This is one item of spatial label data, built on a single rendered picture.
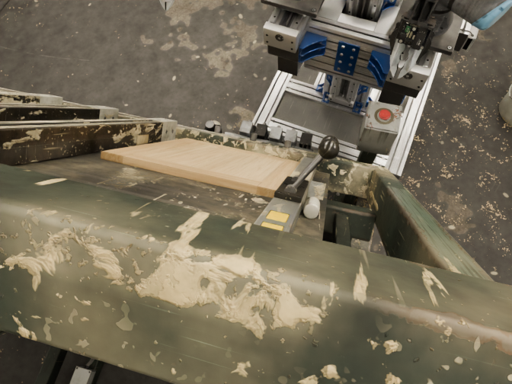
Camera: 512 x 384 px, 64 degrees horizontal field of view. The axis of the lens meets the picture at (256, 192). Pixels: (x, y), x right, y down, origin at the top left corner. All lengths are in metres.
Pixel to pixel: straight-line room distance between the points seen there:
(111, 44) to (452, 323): 3.04
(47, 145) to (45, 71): 2.32
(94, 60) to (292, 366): 2.96
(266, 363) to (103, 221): 0.15
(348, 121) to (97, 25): 1.94
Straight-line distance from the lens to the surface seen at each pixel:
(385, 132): 1.51
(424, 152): 2.60
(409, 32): 1.01
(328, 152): 0.73
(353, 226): 1.14
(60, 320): 0.33
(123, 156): 1.00
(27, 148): 0.90
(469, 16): 1.51
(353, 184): 1.46
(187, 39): 3.05
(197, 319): 0.28
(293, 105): 2.39
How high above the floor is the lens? 2.19
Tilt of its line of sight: 68 degrees down
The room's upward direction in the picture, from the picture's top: 9 degrees counter-clockwise
